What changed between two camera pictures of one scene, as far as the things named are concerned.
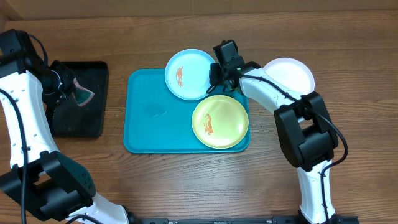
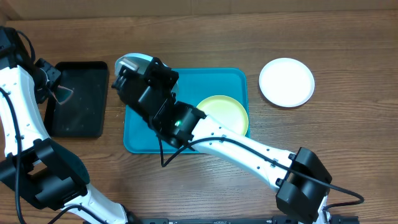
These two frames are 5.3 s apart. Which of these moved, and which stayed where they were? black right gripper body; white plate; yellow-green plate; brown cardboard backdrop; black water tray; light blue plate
Moved: black right gripper body; light blue plate
Stayed: black water tray; white plate; yellow-green plate; brown cardboard backdrop
